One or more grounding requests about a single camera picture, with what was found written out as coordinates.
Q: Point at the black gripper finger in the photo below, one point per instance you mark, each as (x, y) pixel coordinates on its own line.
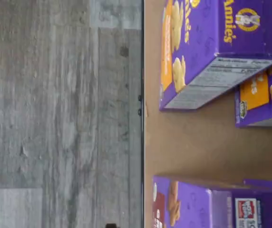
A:
(111, 225)

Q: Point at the purple Annie's box brown patch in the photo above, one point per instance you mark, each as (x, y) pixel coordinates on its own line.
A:
(193, 206)

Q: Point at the purple Annie's snack box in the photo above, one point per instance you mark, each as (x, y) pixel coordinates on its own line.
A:
(269, 184)

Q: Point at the purple Annie's box orange patch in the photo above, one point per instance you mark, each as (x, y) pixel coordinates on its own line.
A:
(255, 109)
(197, 59)

